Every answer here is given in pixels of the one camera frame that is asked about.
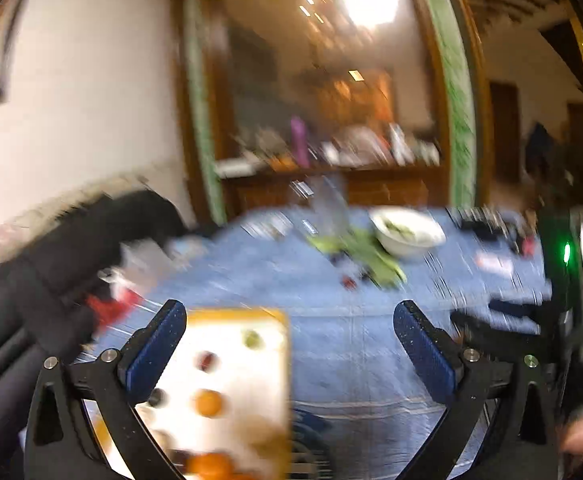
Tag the wooden sideboard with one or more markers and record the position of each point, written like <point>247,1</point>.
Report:
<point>416,185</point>

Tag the white bowl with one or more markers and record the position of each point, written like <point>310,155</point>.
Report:
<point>406,232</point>

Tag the white paper card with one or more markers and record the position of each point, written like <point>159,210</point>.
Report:
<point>495,264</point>

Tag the green leaves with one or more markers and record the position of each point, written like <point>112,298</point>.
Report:
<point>362,248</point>

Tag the purple thermos bottle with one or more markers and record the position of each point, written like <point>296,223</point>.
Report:
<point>298,130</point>

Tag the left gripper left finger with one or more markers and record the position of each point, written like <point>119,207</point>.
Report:
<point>148,351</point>

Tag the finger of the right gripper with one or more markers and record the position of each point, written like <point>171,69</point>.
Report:
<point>479,334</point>
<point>543,311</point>

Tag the red plastic bag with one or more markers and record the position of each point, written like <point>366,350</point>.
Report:
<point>110,309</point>

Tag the glass pitcher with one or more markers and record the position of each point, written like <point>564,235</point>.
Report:
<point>318,206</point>

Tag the blue plaid tablecloth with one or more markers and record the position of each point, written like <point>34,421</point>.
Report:
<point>347,365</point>

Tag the dark purple plum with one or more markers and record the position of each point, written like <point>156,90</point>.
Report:
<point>157,398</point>

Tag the yellow foam tray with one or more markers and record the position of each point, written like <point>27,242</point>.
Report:
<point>255,425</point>

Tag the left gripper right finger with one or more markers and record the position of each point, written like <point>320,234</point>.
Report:
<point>433,353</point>

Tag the dark red plum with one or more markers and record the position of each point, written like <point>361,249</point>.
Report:
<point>206,361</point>

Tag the large orange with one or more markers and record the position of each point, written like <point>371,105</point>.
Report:
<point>211,466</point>

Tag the green grape fruit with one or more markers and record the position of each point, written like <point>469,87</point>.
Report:
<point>252,340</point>

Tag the black sofa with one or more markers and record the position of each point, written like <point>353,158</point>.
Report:
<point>42,288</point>

